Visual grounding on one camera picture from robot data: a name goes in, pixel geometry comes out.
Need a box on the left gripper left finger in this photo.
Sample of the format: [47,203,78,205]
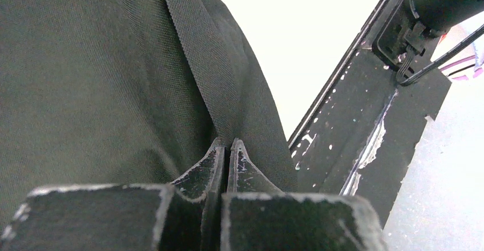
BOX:
[1,140,225,250]

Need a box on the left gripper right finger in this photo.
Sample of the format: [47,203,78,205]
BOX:
[221,139,388,250]

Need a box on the black student backpack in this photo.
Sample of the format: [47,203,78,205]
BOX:
[1,0,297,226]

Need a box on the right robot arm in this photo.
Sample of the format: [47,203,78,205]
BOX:
[372,0,483,75]

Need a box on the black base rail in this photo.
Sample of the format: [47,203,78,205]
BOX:
[289,0,451,225]

